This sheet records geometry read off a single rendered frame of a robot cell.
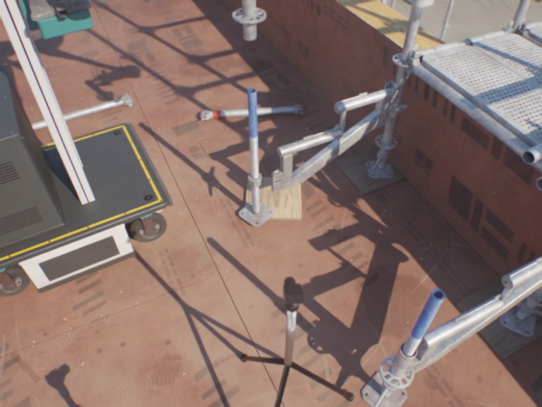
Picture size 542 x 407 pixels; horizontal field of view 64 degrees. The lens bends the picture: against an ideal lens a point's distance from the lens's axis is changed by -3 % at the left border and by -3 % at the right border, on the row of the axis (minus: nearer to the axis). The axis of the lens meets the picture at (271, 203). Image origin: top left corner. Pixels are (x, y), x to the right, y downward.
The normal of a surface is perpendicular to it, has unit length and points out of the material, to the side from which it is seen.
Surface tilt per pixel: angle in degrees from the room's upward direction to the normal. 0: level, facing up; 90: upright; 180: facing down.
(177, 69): 0
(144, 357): 0
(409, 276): 0
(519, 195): 90
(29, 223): 90
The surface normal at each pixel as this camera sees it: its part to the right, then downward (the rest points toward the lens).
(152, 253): 0.00, -0.68
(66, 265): 0.47, 0.65
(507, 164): -0.90, 0.32
